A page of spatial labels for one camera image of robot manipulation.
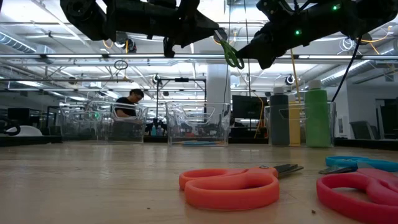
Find black computer monitor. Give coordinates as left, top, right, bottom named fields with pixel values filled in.
left=231, top=95, right=268, bottom=121

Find black aluminium table frame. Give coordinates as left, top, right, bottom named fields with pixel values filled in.
left=0, top=135, right=398, bottom=152

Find blue handled scissors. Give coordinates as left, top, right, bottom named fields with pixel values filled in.
left=318, top=156, right=398, bottom=175

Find grey office chair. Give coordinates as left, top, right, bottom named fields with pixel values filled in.
left=349, top=120, right=381, bottom=141

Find yellow paint bottle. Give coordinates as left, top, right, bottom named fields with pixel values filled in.
left=287, top=93, right=302, bottom=146

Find green handled scissors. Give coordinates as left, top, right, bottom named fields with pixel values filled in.
left=217, top=30, right=246, bottom=70

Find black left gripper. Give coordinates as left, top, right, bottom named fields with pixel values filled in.
left=139, top=0, right=220, bottom=58

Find black hanging cable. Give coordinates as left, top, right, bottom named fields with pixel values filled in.
left=223, top=58, right=231, bottom=104

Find red handled scissors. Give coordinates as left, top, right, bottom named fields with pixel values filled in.
left=316, top=167, right=398, bottom=224

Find orange handled scissors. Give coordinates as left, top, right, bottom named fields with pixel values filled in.
left=178, top=164, right=305, bottom=212

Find white pillar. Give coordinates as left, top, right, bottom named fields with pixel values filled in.
left=206, top=64, right=231, bottom=105

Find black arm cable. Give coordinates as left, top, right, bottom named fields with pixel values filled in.
left=331, top=34, right=362, bottom=103
left=0, top=123, right=21, bottom=137

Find clear plastic bin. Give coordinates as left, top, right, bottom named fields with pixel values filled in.
left=264, top=101, right=337, bottom=149
left=165, top=101, right=232, bottom=147
left=58, top=100, right=149, bottom=145

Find white trash can lid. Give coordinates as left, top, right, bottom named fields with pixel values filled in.
left=14, top=125, right=44, bottom=137

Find person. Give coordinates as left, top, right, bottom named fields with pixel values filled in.
left=114, top=88, right=146, bottom=118

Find black camera rig frame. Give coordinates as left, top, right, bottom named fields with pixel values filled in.
left=156, top=77, right=208, bottom=105

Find silver ventilation duct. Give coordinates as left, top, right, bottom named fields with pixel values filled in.
left=320, top=43, right=398, bottom=88
left=0, top=32, right=56, bottom=65

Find dark teal paint bottle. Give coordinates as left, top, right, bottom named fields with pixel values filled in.
left=269, top=86, right=290, bottom=147

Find long ceiling light strip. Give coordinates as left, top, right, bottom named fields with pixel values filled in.
left=0, top=54, right=398, bottom=60

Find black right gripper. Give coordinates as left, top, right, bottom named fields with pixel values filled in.
left=236, top=18, right=308, bottom=70

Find green paint bottle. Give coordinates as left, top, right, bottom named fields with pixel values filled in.
left=304, top=79, right=332, bottom=149

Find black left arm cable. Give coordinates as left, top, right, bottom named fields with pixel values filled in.
left=0, top=123, right=21, bottom=137

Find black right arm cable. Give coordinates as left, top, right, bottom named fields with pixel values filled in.
left=331, top=34, right=362, bottom=103

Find yellow cable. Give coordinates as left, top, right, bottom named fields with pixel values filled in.
left=289, top=49, right=302, bottom=104

